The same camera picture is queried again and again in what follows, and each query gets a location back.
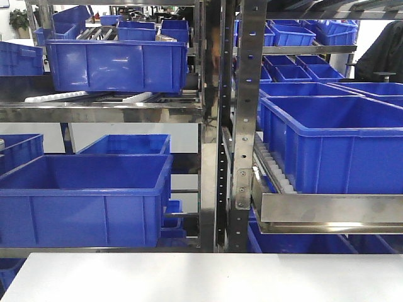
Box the white roller track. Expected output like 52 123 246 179
254 134 297 194

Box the blue bin behind lower left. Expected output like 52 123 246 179
76 134 171 155

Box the large blue bin on shelf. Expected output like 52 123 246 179
261 96 402 194

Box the perforated steel rack upright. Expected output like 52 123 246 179
227 1 268 253

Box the blue bin upper left shelf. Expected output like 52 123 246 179
45 40 188 93

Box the large blue bin lower left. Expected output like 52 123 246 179
1 155 173 248

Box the steel shelf front rail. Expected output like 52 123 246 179
251 169 403 235

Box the steel shelf rail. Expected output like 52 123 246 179
1 102 203 123
251 169 403 235

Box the left steel shelf rail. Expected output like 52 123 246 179
1 102 203 123

